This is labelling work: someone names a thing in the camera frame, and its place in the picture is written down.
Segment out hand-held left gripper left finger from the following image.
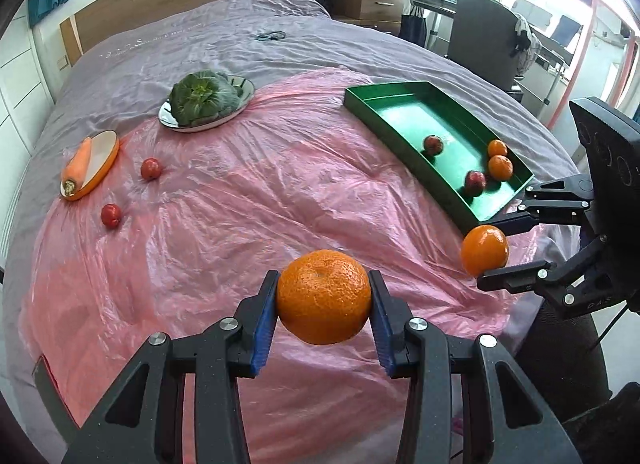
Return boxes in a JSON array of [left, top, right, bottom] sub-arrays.
[[60, 270, 281, 464]]

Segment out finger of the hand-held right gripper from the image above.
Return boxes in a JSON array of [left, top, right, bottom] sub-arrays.
[[495, 173, 598, 239], [476, 234, 628, 321]]

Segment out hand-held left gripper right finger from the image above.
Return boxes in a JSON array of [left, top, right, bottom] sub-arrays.
[[367, 269, 583, 464]]

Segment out green rectangular tray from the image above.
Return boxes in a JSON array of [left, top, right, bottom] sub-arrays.
[[343, 81, 535, 233]]

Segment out pink plastic sheet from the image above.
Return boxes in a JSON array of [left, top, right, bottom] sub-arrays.
[[22, 66, 556, 464]]

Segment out pink pole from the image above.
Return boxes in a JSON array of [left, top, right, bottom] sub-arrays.
[[547, 0, 603, 129]]

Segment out dark and white garment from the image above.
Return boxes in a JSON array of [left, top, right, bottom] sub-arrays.
[[509, 12, 542, 75]]

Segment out grey chair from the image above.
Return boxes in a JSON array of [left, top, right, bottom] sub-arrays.
[[446, 0, 532, 92]]

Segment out dark bag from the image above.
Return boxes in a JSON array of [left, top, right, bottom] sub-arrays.
[[399, 6, 429, 48]]

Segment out orange oval plate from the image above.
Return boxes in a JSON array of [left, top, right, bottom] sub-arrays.
[[60, 130, 121, 202]]

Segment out green bok choy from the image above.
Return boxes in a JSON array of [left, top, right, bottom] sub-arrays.
[[170, 71, 243, 125]]

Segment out carrot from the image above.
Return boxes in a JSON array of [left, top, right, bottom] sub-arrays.
[[60, 138, 93, 195]]

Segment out white wardrobe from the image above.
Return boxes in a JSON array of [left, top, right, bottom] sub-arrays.
[[0, 14, 56, 155]]

